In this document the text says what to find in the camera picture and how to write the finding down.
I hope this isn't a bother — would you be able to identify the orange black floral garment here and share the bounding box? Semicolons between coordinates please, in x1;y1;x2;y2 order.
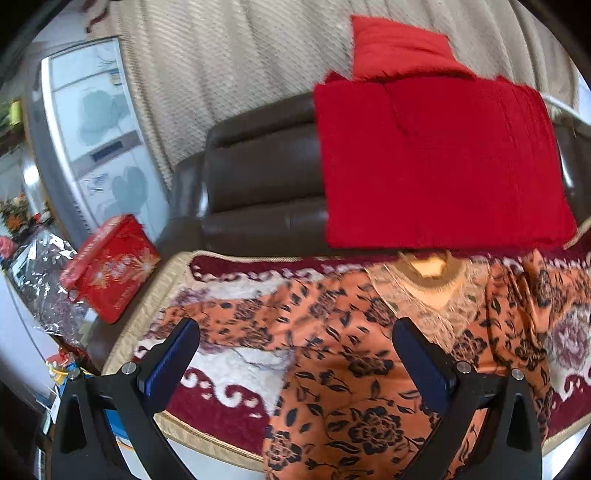
146;248;591;480

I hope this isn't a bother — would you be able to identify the blue yellow toy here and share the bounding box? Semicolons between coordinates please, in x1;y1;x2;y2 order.
45;349;86;386

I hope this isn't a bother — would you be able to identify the red gift box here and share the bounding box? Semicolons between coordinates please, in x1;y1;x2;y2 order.
59;214;160;324

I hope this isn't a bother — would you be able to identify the clear plastic bag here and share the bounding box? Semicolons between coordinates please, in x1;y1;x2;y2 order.
2;227;97;349

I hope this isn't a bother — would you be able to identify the dark brown leather sofa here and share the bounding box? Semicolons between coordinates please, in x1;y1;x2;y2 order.
157;94;590;256

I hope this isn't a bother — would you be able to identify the red knit blanket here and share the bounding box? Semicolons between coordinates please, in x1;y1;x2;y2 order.
314;77;577;250

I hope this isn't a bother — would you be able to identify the beige dotted curtain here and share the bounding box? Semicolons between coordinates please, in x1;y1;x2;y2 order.
82;1;580;182

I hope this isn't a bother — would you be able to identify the red pillow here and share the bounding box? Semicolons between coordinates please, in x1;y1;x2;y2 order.
351;15;476;81

